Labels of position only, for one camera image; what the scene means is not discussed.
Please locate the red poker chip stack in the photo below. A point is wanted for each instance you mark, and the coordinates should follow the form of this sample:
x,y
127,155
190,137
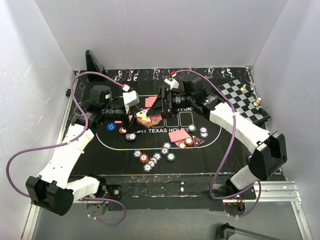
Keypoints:
x,y
144,158

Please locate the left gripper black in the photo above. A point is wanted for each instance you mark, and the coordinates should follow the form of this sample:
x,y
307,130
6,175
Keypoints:
x,y
133,125

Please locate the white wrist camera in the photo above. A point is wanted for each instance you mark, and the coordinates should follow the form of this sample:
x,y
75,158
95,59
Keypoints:
x,y
173,84
131,98

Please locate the blue poker chip stack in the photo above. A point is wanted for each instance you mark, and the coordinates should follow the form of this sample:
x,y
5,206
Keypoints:
x,y
152,162

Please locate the white chess piece tall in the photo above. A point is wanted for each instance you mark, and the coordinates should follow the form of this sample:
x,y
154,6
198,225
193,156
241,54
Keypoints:
x,y
243,88

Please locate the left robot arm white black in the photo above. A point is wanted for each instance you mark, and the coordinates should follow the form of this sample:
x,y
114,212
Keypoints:
x,y
51,189

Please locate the red playing card deck box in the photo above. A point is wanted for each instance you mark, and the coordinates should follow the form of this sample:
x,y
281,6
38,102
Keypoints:
x,y
148,120

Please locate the green poker chip stack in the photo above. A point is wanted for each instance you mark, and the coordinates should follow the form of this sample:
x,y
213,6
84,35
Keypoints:
x,y
170,157

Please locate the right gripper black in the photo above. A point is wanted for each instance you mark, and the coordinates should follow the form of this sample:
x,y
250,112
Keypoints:
x,y
158,106

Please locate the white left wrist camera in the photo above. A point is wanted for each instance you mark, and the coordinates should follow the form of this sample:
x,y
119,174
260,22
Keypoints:
x,y
131,98

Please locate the black case bottom corner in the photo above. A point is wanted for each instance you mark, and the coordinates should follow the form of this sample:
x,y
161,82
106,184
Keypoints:
x,y
228,232

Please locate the blue round blind button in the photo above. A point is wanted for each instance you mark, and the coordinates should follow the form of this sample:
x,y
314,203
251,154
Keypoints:
x,y
111,126

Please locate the black chess pawn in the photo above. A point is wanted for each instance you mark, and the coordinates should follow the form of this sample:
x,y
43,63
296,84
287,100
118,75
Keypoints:
x,y
246,107

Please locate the black card shoe holder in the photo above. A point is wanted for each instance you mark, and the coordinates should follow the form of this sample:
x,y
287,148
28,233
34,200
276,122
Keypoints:
x,y
93,65

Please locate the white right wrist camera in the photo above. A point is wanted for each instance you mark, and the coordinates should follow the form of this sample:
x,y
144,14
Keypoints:
x,y
173,84

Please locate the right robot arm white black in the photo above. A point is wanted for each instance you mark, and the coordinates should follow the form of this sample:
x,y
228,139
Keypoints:
x,y
268,150

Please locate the black chess piece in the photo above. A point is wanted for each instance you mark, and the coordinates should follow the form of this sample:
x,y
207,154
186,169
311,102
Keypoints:
x,y
250,93

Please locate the black silver chess board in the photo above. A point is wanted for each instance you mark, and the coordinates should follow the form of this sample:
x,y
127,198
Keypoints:
x,y
232,90

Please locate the red chips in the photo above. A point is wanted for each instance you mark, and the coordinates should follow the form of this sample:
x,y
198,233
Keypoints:
x,y
182,146
122,130

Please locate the black triangular dealer button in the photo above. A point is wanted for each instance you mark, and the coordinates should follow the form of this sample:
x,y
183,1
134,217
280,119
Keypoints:
x,y
197,141

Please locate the black poker felt mat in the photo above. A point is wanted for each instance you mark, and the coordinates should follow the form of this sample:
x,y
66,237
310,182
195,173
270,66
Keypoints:
x,y
110,153

